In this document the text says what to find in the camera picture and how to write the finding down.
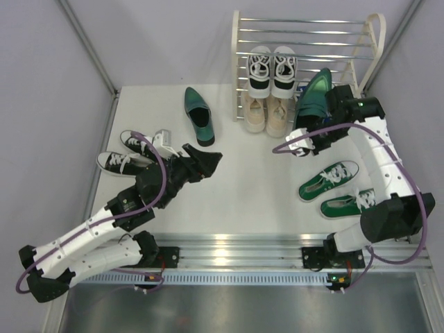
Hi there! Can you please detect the black low sneaker upper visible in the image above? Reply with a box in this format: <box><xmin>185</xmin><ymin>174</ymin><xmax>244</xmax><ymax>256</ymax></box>
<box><xmin>120</xmin><ymin>130</ymin><xmax>152</xmax><ymax>157</ymax></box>

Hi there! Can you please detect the aluminium rail base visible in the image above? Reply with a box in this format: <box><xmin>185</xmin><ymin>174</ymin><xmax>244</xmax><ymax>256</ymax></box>
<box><xmin>154</xmin><ymin>233</ymin><xmax>433</xmax><ymax>273</ymax></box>

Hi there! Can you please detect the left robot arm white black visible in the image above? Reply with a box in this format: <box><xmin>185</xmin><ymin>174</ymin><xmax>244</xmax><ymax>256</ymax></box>
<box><xmin>19</xmin><ymin>144</ymin><xmax>223</xmax><ymax>303</ymax></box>

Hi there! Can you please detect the green sneaker lower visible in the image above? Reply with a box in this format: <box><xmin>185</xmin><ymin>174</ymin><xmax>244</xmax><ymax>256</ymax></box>
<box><xmin>320</xmin><ymin>189</ymin><xmax>376</xmax><ymax>219</ymax></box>

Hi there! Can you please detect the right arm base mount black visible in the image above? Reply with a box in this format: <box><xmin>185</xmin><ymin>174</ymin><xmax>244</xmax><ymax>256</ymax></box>
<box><xmin>301</xmin><ymin>246</ymin><xmax>366</xmax><ymax>271</ymax></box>

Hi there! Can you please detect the beige lace sneaker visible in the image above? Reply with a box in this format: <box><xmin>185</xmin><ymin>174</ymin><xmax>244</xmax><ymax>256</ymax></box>
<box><xmin>266</xmin><ymin>95</ymin><xmax>289</xmax><ymax>138</ymax></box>
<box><xmin>241</xmin><ymin>92</ymin><xmax>265</xmax><ymax>133</ymax></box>

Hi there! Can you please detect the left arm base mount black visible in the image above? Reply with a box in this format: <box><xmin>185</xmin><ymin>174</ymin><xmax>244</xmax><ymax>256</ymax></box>
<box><xmin>136</xmin><ymin>246</ymin><xmax>180</xmax><ymax>268</ymax></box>

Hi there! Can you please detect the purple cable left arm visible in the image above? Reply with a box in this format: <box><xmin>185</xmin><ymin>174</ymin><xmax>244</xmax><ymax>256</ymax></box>
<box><xmin>15</xmin><ymin>135</ymin><xmax>167</xmax><ymax>295</ymax></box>

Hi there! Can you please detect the green sneaker upper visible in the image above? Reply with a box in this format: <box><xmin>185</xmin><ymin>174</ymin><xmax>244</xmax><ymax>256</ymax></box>
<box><xmin>298</xmin><ymin>160</ymin><xmax>360</xmax><ymax>202</ymax></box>

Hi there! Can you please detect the dark green leather shoe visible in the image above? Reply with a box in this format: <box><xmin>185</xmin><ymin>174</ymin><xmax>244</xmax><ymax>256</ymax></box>
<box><xmin>184</xmin><ymin>87</ymin><xmax>215</xmax><ymax>147</ymax></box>
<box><xmin>292</xmin><ymin>67</ymin><xmax>332</xmax><ymax>130</ymax></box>

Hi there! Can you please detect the black low sneaker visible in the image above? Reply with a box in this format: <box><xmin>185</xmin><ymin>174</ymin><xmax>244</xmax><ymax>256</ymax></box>
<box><xmin>120</xmin><ymin>130</ymin><xmax>152</xmax><ymax>157</ymax></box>
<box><xmin>96</xmin><ymin>151</ymin><xmax>153</xmax><ymax>177</ymax></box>

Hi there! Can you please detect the green sneaker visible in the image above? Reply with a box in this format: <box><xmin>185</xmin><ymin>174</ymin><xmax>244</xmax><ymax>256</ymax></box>
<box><xmin>298</xmin><ymin>160</ymin><xmax>360</xmax><ymax>202</ymax></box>
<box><xmin>320</xmin><ymin>189</ymin><xmax>376</xmax><ymax>219</ymax></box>

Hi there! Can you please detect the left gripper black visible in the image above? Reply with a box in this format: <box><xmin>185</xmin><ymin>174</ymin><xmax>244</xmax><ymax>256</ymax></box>
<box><xmin>156</xmin><ymin>144</ymin><xmax>222</xmax><ymax>210</ymax></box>

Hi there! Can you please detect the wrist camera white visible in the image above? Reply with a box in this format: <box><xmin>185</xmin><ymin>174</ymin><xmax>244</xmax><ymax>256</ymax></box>
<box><xmin>285</xmin><ymin>128</ymin><xmax>315</xmax><ymax>157</ymax></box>
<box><xmin>152</xmin><ymin>129</ymin><xmax>179</xmax><ymax>159</ymax></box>

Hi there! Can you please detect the black white sneaker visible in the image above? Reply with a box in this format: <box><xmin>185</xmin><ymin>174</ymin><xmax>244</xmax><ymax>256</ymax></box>
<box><xmin>246</xmin><ymin>46</ymin><xmax>271</xmax><ymax>99</ymax></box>
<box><xmin>271</xmin><ymin>46</ymin><xmax>298</xmax><ymax>99</ymax></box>

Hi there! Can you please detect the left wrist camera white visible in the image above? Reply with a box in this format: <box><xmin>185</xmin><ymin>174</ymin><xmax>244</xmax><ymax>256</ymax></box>
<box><xmin>152</xmin><ymin>129</ymin><xmax>179</xmax><ymax>159</ymax></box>

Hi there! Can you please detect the perforated cable duct grey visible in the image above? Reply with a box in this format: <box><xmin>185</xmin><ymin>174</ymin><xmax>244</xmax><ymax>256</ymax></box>
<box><xmin>85</xmin><ymin>271</ymin><xmax>349</xmax><ymax>286</ymax></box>

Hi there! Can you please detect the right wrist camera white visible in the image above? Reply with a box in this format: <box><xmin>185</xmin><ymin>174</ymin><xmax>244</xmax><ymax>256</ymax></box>
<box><xmin>285</xmin><ymin>128</ymin><xmax>315</xmax><ymax>157</ymax></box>

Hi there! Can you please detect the black low sneaker lower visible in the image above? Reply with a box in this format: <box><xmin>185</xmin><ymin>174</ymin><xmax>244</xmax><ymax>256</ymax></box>
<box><xmin>96</xmin><ymin>151</ymin><xmax>153</xmax><ymax>177</ymax></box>

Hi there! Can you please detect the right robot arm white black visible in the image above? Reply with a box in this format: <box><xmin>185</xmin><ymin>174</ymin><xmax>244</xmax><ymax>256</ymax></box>
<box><xmin>309</xmin><ymin>85</ymin><xmax>435</xmax><ymax>268</ymax></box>

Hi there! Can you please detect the cream metal shoe shelf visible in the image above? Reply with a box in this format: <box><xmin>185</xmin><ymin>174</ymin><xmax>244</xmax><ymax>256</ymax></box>
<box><xmin>231</xmin><ymin>10</ymin><xmax>387</xmax><ymax>121</ymax></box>

